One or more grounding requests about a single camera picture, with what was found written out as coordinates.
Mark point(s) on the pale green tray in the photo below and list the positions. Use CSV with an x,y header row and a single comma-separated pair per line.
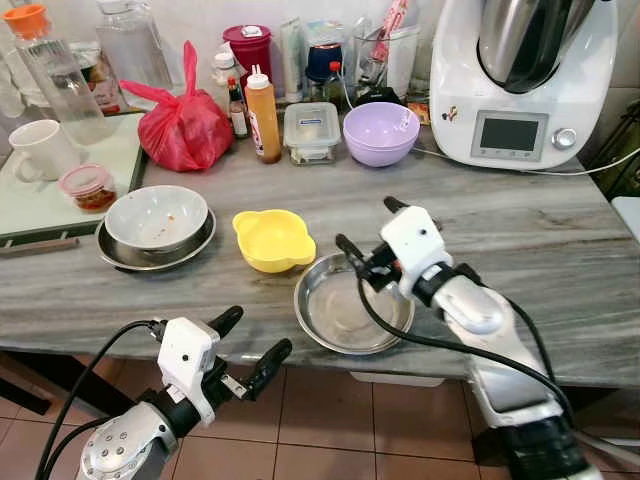
x,y
35,210

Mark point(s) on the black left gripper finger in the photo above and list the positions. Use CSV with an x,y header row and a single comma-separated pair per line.
x,y
268,368
225,320

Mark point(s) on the tied red plastic bag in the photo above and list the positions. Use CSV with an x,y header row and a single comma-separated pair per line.
x,y
185,135

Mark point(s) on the small white-capped bottle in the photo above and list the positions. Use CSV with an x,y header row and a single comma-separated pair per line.
x,y
224,65

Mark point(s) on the yellow plastic bowl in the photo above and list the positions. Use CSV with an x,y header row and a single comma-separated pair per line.
x,y
272,240

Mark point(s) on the clear plastic utensil container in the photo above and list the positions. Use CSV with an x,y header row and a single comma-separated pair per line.
x,y
400,65

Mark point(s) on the clear plastic pitcher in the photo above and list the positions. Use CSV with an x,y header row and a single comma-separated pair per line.
x,y
135,45

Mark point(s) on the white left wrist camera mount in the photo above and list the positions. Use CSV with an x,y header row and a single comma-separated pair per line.
x,y
185,350

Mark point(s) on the white plastic bin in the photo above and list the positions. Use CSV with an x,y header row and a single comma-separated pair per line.
x,y
395,380

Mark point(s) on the white side table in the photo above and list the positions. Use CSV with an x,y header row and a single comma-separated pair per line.
x,y
628,215

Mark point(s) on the white kitchen cooking machine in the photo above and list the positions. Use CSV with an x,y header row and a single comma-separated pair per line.
x,y
595,90

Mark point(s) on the black metal rack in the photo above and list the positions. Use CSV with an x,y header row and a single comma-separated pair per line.
x,y
622,150

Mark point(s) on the purple plastic bowl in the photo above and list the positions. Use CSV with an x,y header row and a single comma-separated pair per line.
x,y
380,140

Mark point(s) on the labelled brown food jar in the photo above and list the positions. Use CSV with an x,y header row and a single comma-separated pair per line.
x,y
100,80

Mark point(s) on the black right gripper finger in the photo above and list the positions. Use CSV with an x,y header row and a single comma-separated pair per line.
x,y
397,205
352,254

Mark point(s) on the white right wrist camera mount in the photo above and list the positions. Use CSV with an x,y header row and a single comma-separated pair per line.
x,y
415,240

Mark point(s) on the shallow stainless steel bowl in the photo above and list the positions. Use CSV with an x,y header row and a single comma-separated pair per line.
x,y
335,322

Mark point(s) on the white ceramic mug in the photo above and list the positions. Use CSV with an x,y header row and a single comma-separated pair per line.
x,y
45,150

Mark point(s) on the pink and white packet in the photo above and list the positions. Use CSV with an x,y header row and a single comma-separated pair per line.
x,y
392,25

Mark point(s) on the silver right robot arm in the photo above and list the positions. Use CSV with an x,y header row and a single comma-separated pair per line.
x,y
475,312

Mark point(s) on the orange sauce squeeze bottle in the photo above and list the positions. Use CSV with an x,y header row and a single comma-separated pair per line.
x,y
263,120

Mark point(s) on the stainless steel plate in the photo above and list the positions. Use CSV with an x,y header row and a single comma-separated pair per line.
x,y
135,260

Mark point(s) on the jar with blue lid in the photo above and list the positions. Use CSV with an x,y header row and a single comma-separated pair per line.
x,y
320,58

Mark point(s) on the glass container with clip lid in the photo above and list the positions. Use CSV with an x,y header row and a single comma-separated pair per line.
x,y
311,125

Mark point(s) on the dark bottle with red cap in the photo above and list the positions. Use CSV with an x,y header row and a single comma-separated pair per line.
x,y
335,88

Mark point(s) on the small jar with pink lid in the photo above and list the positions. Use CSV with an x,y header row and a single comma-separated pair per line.
x,y
87,183

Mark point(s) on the dark wooden bench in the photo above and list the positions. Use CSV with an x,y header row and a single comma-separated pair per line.
x,y
20,385

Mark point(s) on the maroon plastic canister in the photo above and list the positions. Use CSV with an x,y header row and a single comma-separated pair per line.
x,y
248,48

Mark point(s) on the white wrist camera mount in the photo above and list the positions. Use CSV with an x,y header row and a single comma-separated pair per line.
x,y
415,240
185,350

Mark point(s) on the grey flat metal bar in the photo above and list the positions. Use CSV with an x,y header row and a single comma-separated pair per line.
x,y
40,246

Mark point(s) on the white ceramic bowl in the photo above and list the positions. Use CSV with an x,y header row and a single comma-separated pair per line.
x,y
155,215

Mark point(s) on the small dark sauce bottle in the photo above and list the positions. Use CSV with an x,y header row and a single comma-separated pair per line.
x,y
238,115

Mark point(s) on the clear bottle with orange cap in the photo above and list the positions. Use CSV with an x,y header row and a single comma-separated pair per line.
x,y
65,85

